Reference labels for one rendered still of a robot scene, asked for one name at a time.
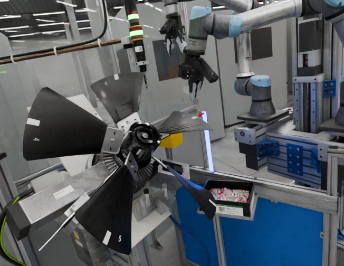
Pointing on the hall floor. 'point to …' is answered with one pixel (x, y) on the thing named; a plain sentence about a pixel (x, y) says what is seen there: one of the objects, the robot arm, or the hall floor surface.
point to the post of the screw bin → (219, 240)
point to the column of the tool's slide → (21, 248)
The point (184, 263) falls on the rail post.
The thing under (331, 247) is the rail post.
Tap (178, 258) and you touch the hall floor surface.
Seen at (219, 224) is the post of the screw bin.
